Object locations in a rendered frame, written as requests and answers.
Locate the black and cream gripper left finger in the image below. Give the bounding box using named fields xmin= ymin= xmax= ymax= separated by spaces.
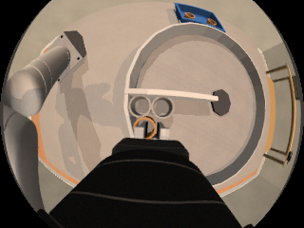
xmin=134 ymin=122 xmax=148 ymax=139

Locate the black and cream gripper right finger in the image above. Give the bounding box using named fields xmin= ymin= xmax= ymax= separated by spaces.
xmin=157 ymin=122 xmax=170 ymax=140

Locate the blue plastic tray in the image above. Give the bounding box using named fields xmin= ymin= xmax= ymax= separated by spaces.
xmin=174 ymin=3 xmax=226 ymax=33

